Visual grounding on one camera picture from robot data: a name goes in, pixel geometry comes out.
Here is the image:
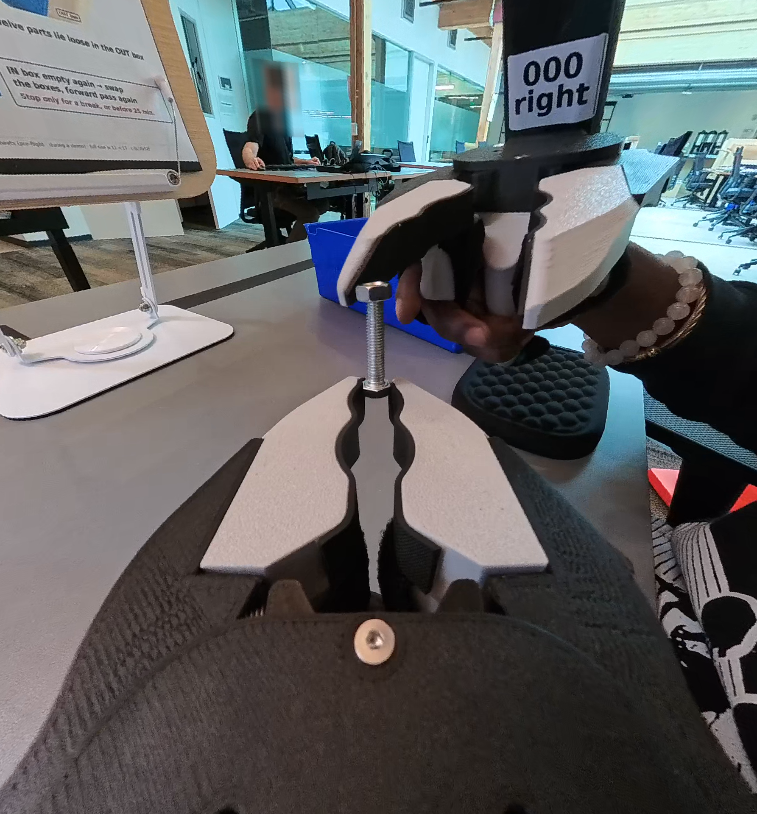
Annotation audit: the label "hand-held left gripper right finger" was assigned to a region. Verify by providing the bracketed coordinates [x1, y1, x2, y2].
[378, 376, 551, 611]

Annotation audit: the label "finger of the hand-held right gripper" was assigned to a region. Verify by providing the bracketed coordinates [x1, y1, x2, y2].
[520, 167, 638, 332]
[337, 179, 486, 307]

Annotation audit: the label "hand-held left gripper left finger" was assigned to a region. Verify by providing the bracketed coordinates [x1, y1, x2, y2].
[199, 376, 373, 602]

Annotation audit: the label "blue plastic bin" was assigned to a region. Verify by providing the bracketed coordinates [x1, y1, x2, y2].
[304, 217, 467, 355]

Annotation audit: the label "long steel hex bolt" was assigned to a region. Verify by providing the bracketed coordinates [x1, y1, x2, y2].
[361, 301, 393, 396]

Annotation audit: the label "person's right forearm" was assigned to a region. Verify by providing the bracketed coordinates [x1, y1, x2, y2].
[607, 264, 757, 474]

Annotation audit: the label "person's right hand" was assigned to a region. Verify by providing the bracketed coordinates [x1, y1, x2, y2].
[394, 245, 672, 365]

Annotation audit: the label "wood-topped office desk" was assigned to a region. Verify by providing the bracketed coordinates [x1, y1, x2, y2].
[216, 161, 446, 250]

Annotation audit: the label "black honeycomb wrist rest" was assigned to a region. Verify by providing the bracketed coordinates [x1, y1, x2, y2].
[451, 337, 611, 460]

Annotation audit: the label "row of black office chairs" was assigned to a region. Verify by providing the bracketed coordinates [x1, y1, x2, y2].
[655, 129, 757, 288]

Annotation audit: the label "white poster stand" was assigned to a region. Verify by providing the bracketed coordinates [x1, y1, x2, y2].
[0, 202, 235, 421]

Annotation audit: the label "black chair armrest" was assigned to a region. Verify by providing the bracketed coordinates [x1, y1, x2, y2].
[642, 407, 757, 485]

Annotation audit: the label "black white patterned pants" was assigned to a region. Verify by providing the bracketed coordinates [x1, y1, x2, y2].
[651, 515, 757, 789]

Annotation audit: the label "black angled table legs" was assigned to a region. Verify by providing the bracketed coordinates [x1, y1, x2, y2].
[0, 209, 93, 295]

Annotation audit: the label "instruction poster on tan board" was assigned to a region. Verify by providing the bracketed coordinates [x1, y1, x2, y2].
[0, 0, 218, 220]

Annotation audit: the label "white bead bracelet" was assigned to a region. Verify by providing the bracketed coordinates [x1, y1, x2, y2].
[581, 250, 705, 370]

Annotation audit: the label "gold bracelet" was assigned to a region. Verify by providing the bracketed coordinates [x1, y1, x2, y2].
[626, 280, 711, 365]

